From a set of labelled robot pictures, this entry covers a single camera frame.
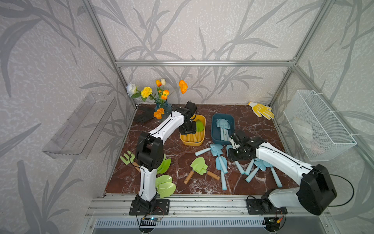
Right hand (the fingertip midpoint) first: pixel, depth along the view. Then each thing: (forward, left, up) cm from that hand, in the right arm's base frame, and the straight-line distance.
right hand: (230, 155), depth 85 cm
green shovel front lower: (-16, +37, -7) cm, 41 cm away
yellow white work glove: (+44, -34, -9) cm, 56 cm away
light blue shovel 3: (-6, -6, -5) cm, 10 cm away
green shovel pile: (-4, +40, -6) cm, 40 cm away
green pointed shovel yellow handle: (+16, +24, -5) cm, 30 cm away
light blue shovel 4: (-2, +5, -5) cm, 7 cm away
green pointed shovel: (+27, +17, -7) cm, 33 cm away
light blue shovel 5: (-12, +5, -5) cm, 14 cm away
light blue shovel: (+28, +1, -5) cm, 28 cm away
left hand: (+14, +22, +4) cm, 27 cm away
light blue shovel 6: (-4, -12, -6) cm, 14 cm away
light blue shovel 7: (-4, -19, -5) cm, 20 cm away
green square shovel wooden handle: (-7, +16, -6) cm, 18 cm away
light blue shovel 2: (+7, +7, -6) cm, 12 cm away
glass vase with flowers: (+33, +43, +8) cm, 54 cm away
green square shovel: (-3, +20, -5) cm, 21 cm away
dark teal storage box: (+22, +6, -6) cm, 23 cm away
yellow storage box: (+15, +29, -5) cm, 33 cm away
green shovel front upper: (-11, +40, -7) cm, 42 cm away
